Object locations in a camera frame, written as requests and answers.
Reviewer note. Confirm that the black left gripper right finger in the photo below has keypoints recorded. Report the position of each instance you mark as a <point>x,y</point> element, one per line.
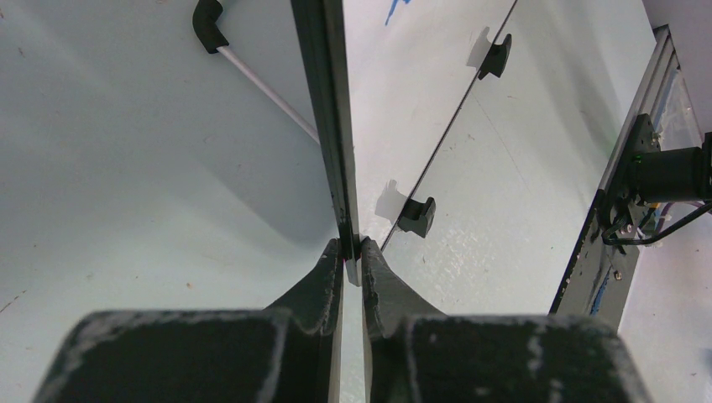
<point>416,353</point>

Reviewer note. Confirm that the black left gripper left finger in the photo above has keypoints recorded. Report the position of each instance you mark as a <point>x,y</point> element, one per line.
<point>286,352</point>

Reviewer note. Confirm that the small black framed whiteboard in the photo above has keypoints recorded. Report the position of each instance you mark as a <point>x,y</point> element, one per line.
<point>385,79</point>

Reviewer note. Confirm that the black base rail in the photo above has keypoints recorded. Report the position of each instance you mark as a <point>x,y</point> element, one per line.
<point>599,273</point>

